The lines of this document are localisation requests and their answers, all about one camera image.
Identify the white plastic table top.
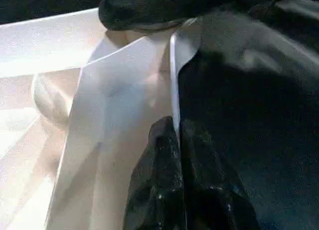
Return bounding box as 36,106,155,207
0,7,200,230

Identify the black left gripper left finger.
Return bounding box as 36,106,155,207
123,115,186,230

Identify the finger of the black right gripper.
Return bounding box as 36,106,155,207
98,0,240,32

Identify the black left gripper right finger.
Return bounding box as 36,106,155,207
179,120,261,230

